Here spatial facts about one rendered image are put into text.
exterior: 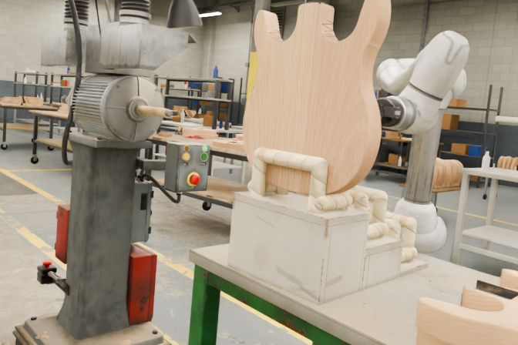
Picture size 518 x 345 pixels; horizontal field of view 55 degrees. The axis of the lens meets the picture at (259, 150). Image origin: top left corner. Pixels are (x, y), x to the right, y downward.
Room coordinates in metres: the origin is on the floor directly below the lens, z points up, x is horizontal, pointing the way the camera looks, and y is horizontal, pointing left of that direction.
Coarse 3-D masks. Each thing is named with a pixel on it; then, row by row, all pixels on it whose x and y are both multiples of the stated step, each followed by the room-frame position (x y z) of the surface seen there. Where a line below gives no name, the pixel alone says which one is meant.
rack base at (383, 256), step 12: (372, 240) 1.10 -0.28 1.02; (384, 240) 1.11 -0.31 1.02; (396, 240) 1.12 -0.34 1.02; (372, 252) 1.05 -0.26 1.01; (384, 252) 1.08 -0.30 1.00; (396, 252) 1.12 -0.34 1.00; (372, 264) 1.05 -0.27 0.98; (384, 264) 1.08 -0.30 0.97; (396, 264) 1.12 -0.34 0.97; (372, 276) 1.05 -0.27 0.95; (384, 276) 1.09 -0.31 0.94; (396, 276) 1.13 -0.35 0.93
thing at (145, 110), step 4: (140, 108) 1.83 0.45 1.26; (144, 108) 1.81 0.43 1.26; (148, 108) 1.79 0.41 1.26; (152, 108) 1.77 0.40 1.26; (156, 108) 1.75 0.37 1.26; (160, 108) 1.74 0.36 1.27; (140, 112) 1.83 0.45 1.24; (144, 112) 1.81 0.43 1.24; (148, 112) 1.78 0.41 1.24; (152, 112) 1.76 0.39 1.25; (156, 112) 1.74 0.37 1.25; (160, 112) 1.72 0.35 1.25; (160, 116) 1.73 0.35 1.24; (164, 116) 1.71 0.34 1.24
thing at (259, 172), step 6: (258, 162) 1.08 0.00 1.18; (264, 162) 1.08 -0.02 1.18; (258, 168) 1.08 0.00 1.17; (264, 168) 1.08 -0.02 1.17; (252, 174) 1.09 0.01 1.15; (258, 174) 1.08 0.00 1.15; (264, 174) 1.09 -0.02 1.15; (252, 180) 1.09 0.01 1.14; (258, 180) 1.08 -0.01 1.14; (264, 180) 1.09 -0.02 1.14; (252, 186) 1.09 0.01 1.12; (258, 186) 1.08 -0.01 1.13; (264, 186) 1.09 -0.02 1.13; (252, 192) 1.08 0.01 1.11; (258, 192) 1.08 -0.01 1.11
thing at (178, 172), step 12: (168, 144) 2.05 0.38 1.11; (180, 144) 2.00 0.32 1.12; (192, 144) 2.05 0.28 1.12; (204, 144) 2.11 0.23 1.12; (168, 156) 2.05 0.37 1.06; (180, 156) 2.00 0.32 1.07; (192, 156) 2.03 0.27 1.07; (168, 168) 2.04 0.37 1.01; (180, 168) 2.00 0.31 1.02; (192, 168) 2.04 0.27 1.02; (204, 168) 2.08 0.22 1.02; (168, 180) 2.04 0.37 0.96; (180, 180) 2.00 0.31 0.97; (204, 180) 2.08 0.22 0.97; (180, 192) 2.01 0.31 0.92
